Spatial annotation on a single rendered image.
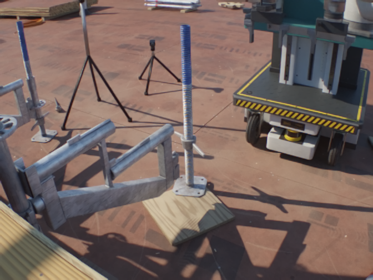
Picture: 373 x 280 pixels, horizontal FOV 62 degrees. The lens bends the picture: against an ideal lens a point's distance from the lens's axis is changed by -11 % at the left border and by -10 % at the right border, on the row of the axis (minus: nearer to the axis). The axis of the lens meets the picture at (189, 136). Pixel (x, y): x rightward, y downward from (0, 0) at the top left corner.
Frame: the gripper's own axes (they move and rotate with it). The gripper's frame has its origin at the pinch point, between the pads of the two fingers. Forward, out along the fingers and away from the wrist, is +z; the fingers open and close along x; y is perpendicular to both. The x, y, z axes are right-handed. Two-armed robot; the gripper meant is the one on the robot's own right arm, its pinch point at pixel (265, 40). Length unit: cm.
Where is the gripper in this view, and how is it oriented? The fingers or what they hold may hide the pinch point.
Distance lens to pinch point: 152.3
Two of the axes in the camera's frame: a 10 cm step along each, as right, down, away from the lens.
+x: -8.7, -2.4, 4.4
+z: 0.2, 8.6, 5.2
